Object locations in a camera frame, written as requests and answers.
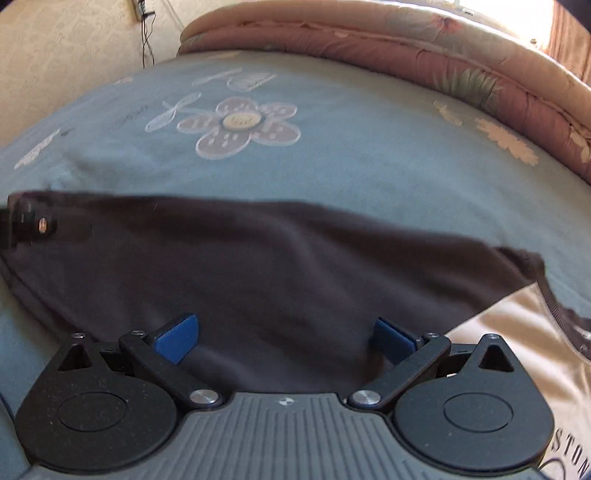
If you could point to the bed with blue floral sheet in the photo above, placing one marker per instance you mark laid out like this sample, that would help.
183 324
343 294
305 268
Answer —
369 175

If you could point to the cream and black raglan sweatshirt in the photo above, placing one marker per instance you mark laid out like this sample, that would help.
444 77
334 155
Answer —
231 258

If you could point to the white power strip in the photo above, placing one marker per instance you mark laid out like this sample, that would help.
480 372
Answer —
137 9

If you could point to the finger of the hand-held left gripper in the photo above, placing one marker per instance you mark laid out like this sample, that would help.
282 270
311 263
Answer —
27 227

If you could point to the pink floral quilt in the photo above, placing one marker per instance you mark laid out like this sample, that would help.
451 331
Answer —
415 60

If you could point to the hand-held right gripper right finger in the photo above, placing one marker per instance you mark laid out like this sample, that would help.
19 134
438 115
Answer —
392 340

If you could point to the pink striped curtain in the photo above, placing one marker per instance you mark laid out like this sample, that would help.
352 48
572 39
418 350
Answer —
572 41

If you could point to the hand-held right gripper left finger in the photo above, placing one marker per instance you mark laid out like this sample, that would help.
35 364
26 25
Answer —
178 338

